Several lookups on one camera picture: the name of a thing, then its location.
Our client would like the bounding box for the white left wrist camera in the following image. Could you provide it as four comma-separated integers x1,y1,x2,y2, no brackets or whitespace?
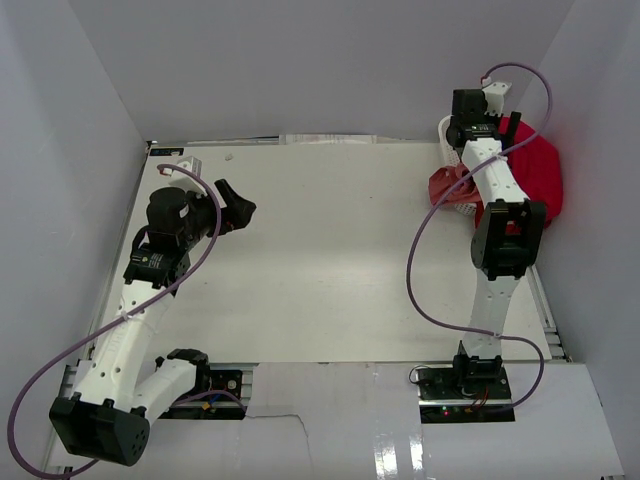
159,156,206,194

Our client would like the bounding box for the white plastic basket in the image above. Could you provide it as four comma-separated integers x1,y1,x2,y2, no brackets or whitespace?
437,115,476,217

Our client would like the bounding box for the black table label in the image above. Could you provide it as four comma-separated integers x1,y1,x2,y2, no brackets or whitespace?
149,147,184,157

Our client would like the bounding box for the red t shirt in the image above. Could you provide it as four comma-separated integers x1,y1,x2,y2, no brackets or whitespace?
472,117,566,234

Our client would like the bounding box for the salmon pink t shirt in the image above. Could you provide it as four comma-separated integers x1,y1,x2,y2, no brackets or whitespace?
428,164,482,205

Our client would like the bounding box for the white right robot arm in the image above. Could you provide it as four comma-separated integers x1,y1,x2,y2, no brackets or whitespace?
446,87,546,399

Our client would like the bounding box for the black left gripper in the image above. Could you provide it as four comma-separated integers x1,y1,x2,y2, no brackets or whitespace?
178,179,256,250

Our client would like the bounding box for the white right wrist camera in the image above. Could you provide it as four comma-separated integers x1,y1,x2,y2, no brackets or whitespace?
481,76,512,116

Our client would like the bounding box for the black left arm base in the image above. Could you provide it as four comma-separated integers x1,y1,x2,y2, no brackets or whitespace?
161,364,254,421

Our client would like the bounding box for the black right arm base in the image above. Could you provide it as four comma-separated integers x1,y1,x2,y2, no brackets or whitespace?
408,365,515,425

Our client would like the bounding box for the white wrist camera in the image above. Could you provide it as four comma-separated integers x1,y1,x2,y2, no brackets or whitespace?
159,156,206,194
481,76,512,116

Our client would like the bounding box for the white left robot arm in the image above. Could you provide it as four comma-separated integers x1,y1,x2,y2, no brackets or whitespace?
49,179,256,466

